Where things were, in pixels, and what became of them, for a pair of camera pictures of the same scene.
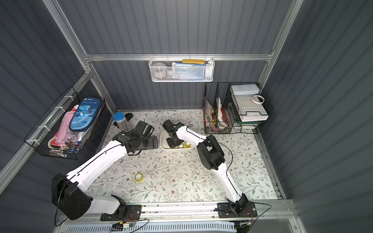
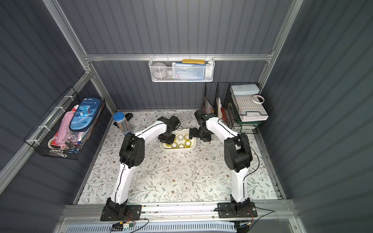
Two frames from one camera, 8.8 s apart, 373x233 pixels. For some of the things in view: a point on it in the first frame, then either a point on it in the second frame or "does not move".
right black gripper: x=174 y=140 to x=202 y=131
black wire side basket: x=65 y=128 does not move
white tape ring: x=257 y=102 does not move
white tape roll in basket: x=159 y=70 does not move
